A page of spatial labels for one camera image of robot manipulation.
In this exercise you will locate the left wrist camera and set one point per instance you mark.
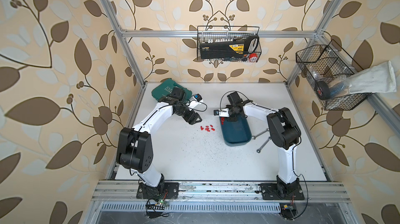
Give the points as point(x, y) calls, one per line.
point(194, 101)

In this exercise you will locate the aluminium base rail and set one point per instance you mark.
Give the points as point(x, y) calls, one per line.
point(222, 191)

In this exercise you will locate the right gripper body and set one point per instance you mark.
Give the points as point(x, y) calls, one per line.
point(233, 116)

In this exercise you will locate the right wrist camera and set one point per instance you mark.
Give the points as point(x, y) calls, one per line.
point(222, 113)

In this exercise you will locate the silver wrench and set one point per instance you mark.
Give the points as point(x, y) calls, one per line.
point(263, 145)
point(259, 134)

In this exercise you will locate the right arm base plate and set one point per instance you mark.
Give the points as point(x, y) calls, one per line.
point(279, 191)

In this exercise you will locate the black yellow hand saw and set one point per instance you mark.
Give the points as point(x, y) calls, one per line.
point(236, 49)

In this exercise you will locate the teal plastic storage box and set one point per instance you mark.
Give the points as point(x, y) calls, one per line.
point(236, 133)

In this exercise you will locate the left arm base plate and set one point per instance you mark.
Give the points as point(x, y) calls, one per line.
point(165, 190)

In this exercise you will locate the side wire basket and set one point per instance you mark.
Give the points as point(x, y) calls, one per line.
point(322, 62)

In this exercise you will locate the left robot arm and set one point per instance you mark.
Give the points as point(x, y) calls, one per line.
point(135, 149)

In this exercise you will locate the white cloth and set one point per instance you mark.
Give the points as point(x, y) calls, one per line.
point(378, 79)

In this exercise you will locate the green tool case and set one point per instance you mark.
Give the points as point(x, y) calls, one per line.
point(166, 88)

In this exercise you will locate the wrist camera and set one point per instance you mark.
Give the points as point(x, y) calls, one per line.
point(194, 101)
point(222, 113)

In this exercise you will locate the back wire basket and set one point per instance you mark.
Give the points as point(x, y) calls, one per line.
point(224, 32)

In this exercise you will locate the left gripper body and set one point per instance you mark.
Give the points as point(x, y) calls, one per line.
point(186, 113)

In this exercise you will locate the black tape roll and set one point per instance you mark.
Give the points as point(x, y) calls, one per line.
point(322, 90)

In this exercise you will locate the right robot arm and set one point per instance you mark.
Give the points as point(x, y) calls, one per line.
point(283, 130)

